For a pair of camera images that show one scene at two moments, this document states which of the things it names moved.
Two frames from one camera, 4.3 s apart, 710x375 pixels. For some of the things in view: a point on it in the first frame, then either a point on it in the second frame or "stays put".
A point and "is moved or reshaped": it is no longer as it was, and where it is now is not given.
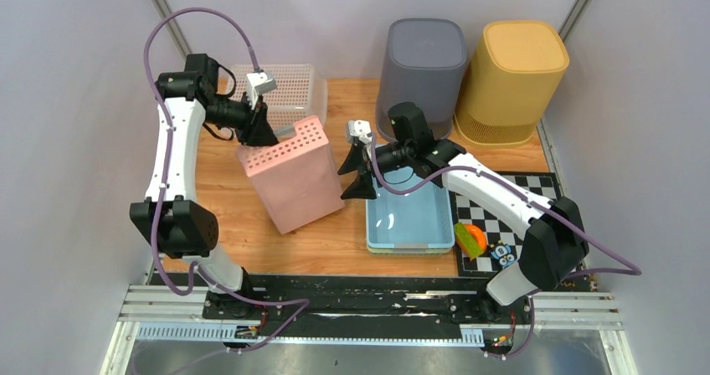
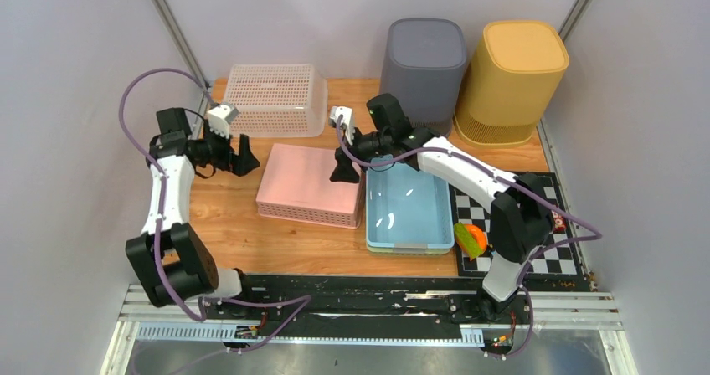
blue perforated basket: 422,219 stays put
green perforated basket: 381,251 stays put
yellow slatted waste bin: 511,79 stays put
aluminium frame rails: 174,313 stays put
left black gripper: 259,132 to 239,164
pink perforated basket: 295,177 is moved or reshaped
